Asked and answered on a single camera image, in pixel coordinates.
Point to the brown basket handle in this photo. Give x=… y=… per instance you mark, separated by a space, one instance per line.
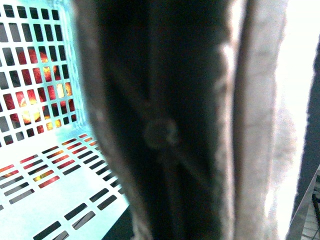
x=181 y=95

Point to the light blue plastic basket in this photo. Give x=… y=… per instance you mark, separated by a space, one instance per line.
x=55 y=183

